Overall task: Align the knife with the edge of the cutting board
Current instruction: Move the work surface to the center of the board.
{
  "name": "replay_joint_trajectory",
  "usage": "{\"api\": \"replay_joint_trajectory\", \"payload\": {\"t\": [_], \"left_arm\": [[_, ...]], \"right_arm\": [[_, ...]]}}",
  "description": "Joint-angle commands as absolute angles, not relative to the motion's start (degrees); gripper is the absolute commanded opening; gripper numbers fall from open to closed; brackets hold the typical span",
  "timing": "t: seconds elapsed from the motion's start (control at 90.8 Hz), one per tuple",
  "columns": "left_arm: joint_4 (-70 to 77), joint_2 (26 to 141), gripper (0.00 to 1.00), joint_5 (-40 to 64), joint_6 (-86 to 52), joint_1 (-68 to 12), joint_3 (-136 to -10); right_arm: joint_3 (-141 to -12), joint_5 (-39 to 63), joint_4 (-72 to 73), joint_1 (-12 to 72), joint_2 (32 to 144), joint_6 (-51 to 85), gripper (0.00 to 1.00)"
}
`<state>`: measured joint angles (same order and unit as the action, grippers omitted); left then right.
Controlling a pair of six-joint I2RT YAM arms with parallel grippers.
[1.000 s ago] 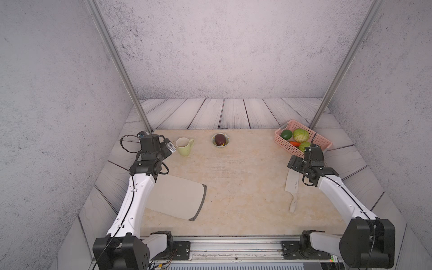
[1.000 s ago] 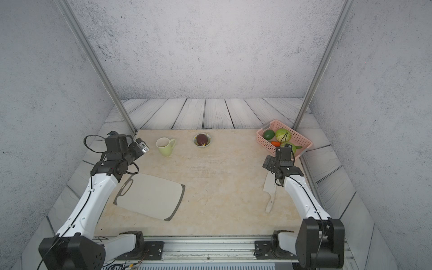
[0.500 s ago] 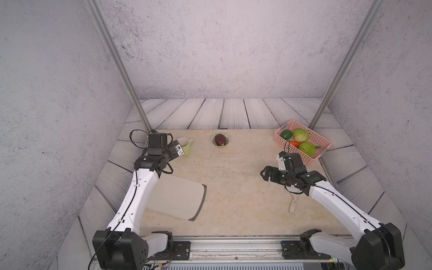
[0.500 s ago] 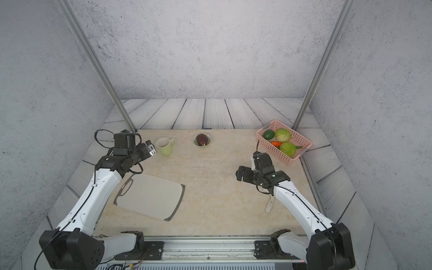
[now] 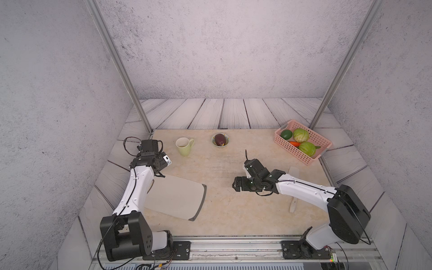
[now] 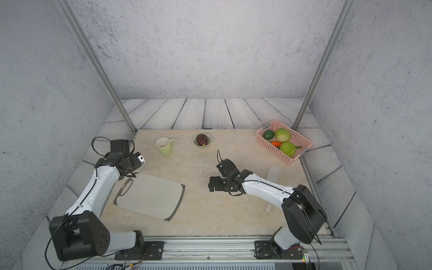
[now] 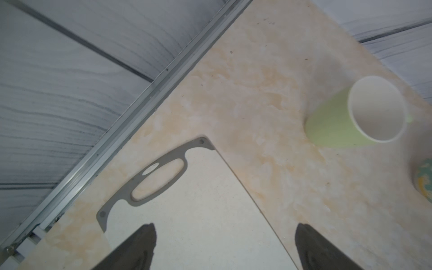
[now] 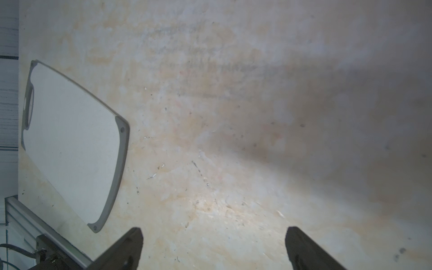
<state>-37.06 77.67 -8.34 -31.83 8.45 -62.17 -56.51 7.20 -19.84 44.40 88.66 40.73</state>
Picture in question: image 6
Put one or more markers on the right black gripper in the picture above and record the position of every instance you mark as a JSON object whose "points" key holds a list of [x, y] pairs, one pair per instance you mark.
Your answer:
{"points": [[217, 184]]}

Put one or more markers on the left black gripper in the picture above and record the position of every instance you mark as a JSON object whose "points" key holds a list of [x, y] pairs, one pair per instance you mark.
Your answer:
{"points": [[134, 158]]}

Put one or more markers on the grey-rimmed white cutting board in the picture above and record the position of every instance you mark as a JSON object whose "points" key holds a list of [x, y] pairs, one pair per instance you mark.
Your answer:
{"points": [[151, 196]]}

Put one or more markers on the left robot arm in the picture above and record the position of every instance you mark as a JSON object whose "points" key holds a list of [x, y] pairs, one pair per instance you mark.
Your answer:
{"points": [[80, 233]]}

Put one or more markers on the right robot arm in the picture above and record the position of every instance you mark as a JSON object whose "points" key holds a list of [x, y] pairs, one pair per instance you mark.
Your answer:
{"points": [[303, 213]]}

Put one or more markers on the light green mug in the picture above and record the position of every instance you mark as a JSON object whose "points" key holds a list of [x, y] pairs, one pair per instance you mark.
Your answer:
{"points": [[165, 145]]}

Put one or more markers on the small patterned bowl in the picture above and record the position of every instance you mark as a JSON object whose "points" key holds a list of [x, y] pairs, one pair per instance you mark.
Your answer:
{"points": [[209, 140]]}

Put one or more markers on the purple eggplant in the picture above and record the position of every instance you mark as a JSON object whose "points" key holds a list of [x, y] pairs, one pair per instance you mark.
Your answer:
{"points": [[202, 139]]}

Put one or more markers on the dark green avocado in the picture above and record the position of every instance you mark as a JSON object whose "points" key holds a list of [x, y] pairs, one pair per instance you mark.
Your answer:
{"points": [[269, 134]]}

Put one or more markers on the orange carrot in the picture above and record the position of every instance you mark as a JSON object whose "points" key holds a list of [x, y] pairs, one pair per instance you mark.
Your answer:
{"points": [[276, 144]]}

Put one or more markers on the lower green cabbage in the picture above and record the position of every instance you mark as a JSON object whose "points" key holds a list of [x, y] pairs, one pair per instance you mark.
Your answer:
{"points": [[289, 149]]}

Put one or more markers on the green cabbage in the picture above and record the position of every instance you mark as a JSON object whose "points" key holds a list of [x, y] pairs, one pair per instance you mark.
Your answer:
{"points": [[289, 149], [283, 135]]}

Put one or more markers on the upper green cabbage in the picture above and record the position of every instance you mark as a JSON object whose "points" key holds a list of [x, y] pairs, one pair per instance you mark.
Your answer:
{"points": [[283, 135]]}

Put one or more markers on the pink plastic basket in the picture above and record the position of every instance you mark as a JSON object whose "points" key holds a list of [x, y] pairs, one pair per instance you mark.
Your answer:
{"points": [[296, 139]]}

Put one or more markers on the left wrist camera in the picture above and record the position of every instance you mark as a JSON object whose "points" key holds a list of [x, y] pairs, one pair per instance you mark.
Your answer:
{"points": [[120, 146]]}

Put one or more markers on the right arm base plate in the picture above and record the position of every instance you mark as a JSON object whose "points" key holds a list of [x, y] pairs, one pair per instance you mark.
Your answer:
{"points": [[278, 250]]}

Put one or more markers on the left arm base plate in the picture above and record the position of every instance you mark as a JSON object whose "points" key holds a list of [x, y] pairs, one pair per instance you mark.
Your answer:
{"points": [[147, 251]]}

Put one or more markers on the aluminium mounting rail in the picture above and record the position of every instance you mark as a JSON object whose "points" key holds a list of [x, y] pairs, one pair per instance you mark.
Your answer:
{"points": [[230, 253]]}

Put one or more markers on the left aluminium frame post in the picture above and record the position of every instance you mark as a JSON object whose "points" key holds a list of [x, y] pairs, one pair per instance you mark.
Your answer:
{"points": [[80, 36]]}

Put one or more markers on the aluminium frame post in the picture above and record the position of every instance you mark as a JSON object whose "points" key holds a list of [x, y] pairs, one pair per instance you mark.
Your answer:
{"points": [[80, 36], [325, 59]]}

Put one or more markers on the right aluminium frame post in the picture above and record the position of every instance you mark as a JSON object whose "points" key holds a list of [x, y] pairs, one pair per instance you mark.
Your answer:
{"points": [[325, 59]]}

